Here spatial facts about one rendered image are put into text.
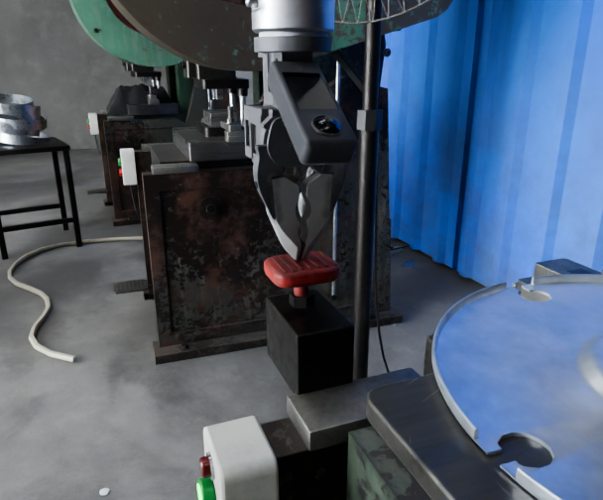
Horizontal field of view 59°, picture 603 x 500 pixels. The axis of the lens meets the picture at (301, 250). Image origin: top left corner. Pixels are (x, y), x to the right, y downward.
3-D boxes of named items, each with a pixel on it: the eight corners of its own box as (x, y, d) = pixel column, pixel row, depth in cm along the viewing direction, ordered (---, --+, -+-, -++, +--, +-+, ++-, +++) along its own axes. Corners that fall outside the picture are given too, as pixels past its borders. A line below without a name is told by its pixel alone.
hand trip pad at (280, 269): (280, 347, 53) (279, 276, 50) (261, 321, 58) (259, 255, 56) (343, 334, 55) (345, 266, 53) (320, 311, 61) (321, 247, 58)
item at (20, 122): (1, 260, 270) (-32, 97, 243) (-8, 237, 305) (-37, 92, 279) (83, 246, 290) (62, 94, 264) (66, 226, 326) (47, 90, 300)
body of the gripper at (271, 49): (309, 158, 59) (310, 40, 55) (343, 172, 51) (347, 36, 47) (242, 162, 56) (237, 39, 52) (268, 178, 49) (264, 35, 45)
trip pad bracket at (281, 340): (298, 497, 55) (298, 326, 48) (269, 438, 63) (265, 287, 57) (350, 481, 57) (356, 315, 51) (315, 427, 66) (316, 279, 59)
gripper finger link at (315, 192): (309, 242, 60) (309, 160, 57) (331, 259, 55) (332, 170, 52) (283, 245, 59) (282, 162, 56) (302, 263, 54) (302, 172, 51)
